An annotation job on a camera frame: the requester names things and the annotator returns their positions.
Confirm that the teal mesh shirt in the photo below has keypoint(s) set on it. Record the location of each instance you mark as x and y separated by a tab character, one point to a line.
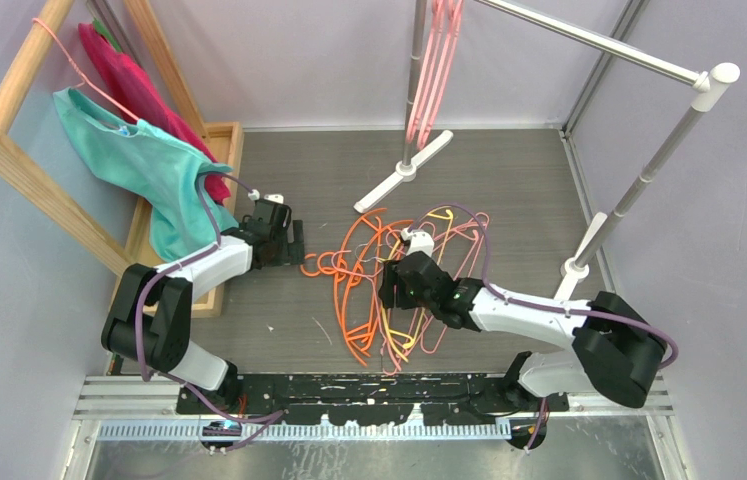
170	174

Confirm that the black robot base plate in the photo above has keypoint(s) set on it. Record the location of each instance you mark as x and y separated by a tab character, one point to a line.
448	406

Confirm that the orange wire hanger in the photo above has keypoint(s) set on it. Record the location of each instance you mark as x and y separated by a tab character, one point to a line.
354	270
390	251

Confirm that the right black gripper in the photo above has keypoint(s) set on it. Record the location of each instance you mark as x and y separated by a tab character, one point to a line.
387	291

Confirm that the magenta shirt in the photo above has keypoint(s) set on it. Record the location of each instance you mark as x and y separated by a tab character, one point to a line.
130	85

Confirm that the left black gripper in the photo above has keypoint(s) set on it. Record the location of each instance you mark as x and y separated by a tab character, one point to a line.
290	253

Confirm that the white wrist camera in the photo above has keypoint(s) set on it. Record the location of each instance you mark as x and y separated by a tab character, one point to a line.
257	197
417	240

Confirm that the yellow wire hanger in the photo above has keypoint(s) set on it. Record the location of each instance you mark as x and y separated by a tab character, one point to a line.
403	331

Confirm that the wooden clothes rack frame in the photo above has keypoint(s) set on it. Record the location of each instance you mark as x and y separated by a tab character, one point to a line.
18	169

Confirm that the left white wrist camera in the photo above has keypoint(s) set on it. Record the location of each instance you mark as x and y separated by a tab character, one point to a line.
257	197

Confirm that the metal clothes rail stand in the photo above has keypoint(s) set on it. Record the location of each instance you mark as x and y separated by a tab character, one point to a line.
709	87

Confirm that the pink hanger on wooden rack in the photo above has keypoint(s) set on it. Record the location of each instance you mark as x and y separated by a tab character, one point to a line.
83	78

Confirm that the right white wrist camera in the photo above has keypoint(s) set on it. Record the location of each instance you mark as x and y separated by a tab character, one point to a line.
417	240

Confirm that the thick pink plastic hanger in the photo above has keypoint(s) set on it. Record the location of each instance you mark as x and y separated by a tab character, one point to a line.
430	83

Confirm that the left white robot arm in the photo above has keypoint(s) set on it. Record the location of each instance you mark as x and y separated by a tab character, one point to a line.
150	316

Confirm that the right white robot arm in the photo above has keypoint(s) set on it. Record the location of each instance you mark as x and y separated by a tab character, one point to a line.
602	345

